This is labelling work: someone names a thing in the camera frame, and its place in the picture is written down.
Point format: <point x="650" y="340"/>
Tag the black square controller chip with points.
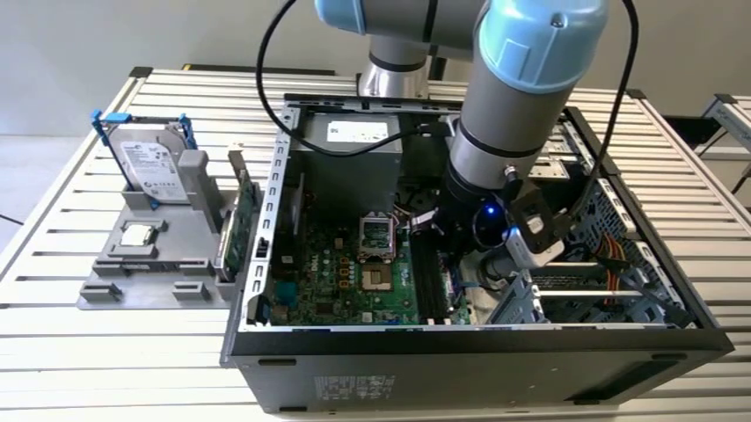
<point x="325" y="308"/>

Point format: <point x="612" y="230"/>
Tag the silver CPU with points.
<point x="137" y="236"/>

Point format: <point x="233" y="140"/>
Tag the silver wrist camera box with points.
<point x="424" y="220"/>
<point x="537" y="246"/>

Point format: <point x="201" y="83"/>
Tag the grey parts rack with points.
<point x="177" y="237"/>

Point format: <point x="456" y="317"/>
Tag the hard disk in blue carrier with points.
<point x="147" y="162"/>

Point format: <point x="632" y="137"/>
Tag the grey power supply unit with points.
<point x="346" y="184"/>

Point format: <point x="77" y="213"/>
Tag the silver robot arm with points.
<point x="510" y="123"/>

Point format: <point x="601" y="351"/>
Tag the metal slat side table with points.
<point x="728" y="116"/>

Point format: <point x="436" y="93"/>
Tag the blue rear port block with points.
<point x="285" y="293"/>

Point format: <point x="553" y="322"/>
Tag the perforated metal disk bay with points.
<point x="576" y="281"/>

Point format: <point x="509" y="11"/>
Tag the green motherboard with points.
<point x="397" y="307"/>

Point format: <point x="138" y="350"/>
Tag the green graphics card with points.
<point x="238" y="237"/>

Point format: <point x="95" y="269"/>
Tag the black round fan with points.
<point x="422" y="200"/>

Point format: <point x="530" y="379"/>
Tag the black PC case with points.
<point x="470" y="382"/>

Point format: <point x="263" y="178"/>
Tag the CPU socket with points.
<point x="376" y="279"/>

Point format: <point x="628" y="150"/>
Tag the silver metal drive cage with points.
<point x="552" y="171"/>

